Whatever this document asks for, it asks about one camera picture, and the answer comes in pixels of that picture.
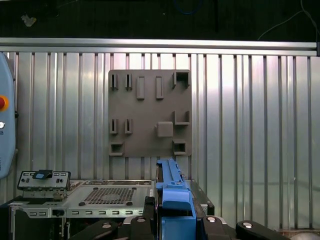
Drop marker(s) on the metal expansion slot bracket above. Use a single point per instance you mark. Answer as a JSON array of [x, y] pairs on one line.
[[30, 180]]

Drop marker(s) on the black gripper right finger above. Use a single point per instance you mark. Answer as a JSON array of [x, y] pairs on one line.
[[250, 231]]

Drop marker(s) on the hard disk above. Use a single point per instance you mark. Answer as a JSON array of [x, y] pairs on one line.
[[175, 200]]

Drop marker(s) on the grey parts rack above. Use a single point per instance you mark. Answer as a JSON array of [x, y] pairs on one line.
[[150, 107]]

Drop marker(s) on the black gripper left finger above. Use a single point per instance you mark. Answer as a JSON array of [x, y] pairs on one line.
[[105, 230]]

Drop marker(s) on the pale blue teach pendant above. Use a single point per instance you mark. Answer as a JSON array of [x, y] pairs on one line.
[[6, 130]]

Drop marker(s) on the black PC case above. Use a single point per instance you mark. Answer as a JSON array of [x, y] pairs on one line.
[[105, 212]]

